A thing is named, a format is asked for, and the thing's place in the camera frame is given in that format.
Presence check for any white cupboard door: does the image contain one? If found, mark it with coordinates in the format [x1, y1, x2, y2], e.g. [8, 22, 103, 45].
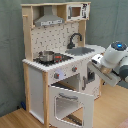
[80, 58, 100, 99]

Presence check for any white oven door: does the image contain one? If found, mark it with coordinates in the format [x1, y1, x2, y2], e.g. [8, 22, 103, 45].
[49, 86, 94, 128]

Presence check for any grey range hood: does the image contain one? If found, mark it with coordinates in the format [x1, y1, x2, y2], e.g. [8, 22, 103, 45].
[35, 5, 64, 27]

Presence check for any red stove knob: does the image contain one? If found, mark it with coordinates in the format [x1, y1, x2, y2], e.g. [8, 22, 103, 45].
[71, 66, 79, 73]
[54, 73, 60, 79]

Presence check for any right red stove knob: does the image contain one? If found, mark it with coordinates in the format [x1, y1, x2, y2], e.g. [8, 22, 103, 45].
[71, 66, 79, 73]

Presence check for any toy microwave door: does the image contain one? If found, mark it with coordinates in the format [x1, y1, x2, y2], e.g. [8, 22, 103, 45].
[67, 4, 89, 20]

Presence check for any black toy faucet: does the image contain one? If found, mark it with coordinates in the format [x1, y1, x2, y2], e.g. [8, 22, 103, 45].
[67, 33, 82, 49]

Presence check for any wooden toy kitchen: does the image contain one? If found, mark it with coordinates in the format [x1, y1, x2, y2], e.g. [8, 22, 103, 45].
[22, 2, 104, 128]

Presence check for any grey toy sink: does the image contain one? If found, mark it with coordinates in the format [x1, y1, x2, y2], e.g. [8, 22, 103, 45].
[66, 47, 94, 56]

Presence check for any small silver pot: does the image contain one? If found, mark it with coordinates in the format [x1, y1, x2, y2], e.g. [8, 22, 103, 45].
[39, 51, 54, 62]

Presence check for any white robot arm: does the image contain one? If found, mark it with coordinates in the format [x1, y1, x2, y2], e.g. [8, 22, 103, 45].
[88, 41, 128, 86]

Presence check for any left red stove knob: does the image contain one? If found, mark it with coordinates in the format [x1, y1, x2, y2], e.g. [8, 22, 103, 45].
[54, 73, 60, 79]

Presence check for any black toy stovetop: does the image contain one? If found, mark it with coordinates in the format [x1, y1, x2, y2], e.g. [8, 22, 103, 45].
[34, 53, 71, 66]

